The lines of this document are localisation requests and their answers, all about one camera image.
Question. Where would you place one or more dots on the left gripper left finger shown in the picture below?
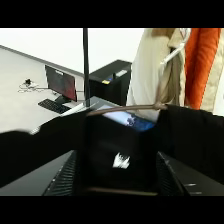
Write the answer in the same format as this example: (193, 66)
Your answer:
(65, 178)

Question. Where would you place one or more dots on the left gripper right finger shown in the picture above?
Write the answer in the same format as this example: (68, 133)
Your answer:
(168, 178)

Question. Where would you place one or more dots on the black T-shirt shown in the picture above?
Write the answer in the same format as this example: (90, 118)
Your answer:
(193, 140)

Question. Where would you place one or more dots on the black keyboard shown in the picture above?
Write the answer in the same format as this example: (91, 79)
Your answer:
(53, 105)

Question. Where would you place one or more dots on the black computer monitor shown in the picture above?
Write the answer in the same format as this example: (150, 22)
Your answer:
(61, 83)

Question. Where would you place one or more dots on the beige garment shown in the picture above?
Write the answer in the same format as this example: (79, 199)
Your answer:
(150, 73)

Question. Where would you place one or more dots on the black computer tower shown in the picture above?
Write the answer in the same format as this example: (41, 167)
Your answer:
(111, 81)

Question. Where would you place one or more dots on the black pole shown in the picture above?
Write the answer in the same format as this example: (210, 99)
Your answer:
(86, 66)

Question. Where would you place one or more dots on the white clothes hanger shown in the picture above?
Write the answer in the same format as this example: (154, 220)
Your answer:
(176, 50)

